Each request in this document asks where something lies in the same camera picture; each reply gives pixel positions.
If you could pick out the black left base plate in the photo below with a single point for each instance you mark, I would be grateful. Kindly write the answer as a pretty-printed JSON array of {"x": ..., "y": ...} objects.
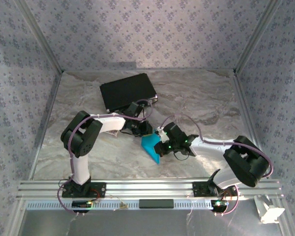
[{"x": 99, "y": 189}]

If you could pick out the small beige tag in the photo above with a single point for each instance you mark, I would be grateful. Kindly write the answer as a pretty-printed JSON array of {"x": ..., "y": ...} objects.
[{"x": 123, "y": 206}]

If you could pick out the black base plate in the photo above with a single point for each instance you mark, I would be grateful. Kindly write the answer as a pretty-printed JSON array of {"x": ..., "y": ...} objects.
[
  {"x": 99, "y": 189},
  {"x": 199, "y": 189}
]

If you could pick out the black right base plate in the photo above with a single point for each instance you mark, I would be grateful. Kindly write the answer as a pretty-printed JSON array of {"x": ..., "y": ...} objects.
[{"x": 199, "y": 189}]

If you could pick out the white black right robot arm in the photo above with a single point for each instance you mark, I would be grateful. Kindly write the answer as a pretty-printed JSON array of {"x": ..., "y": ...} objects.
[{"x": 211, "y": 147}]

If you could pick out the white plastic bracket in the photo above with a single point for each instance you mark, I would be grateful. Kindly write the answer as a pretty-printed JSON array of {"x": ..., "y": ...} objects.
[{"x": 270, "y": 214}]

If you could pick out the left controller board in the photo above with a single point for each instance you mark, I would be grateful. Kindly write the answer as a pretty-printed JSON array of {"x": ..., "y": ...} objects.
[{"x": 82, "y": 204}]

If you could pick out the black rectangular block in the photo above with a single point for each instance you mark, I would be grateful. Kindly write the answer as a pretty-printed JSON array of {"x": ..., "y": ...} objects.
[{"x": 156, "y": 204}]

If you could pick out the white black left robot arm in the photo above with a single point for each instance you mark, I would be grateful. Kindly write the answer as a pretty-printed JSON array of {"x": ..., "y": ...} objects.
[{"x": 108, "y": 124}]

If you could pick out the aluminium frame bar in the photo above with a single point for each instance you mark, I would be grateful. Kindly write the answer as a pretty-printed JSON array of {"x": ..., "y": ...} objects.
[
  {"x": 17, "y": 221},
  {"x": 45, "y": 123},
  {"x": 248, "y": 118},
  {"x": 288, "y": 229}
]

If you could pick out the black hard case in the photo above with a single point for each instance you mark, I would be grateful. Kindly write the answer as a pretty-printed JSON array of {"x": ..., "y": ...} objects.
[{"x": 125, "y": 92}]

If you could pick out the right controller board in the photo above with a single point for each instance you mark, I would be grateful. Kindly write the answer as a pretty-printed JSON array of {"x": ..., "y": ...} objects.
[{"x": 220, "y": 204}]

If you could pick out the aluminium mounting rail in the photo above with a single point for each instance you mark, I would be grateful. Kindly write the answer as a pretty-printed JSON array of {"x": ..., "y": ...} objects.
[{"x": 150, "y": 189}]

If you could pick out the controller board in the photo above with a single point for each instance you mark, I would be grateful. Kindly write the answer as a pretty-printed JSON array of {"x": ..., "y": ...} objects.
[
  {"x": 220, "y": 204},
  {"x": 82, "y": 204}
]

